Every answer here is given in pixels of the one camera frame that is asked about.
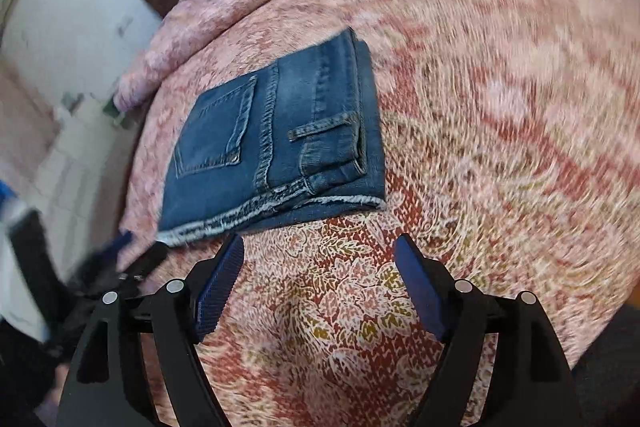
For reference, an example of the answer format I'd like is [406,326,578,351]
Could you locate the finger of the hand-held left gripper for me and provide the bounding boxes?
[120,241,169,285]
[95,229,135,270]

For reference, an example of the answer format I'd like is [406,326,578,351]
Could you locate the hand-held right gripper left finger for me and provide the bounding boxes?
[56,233,246,427]

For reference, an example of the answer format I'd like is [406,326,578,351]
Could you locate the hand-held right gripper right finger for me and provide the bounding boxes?
[392,233,577,427]

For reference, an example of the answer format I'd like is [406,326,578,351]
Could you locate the blue denim pants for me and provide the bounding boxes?
[156,27,388,249]

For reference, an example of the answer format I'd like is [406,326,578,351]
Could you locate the white drawer cabinet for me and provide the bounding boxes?
[30,92,138,233]

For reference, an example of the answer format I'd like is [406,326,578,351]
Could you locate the green box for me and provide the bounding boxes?
[102,98,127,128]

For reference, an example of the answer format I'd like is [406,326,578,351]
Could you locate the pink red patterned bedspread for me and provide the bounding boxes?
[115,0,640,427]

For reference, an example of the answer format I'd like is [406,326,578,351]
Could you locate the person's dark clothing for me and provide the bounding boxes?
[570,311,640,427]

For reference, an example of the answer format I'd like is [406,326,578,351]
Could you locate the folded pink quilt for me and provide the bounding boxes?
[114,0,481,114]

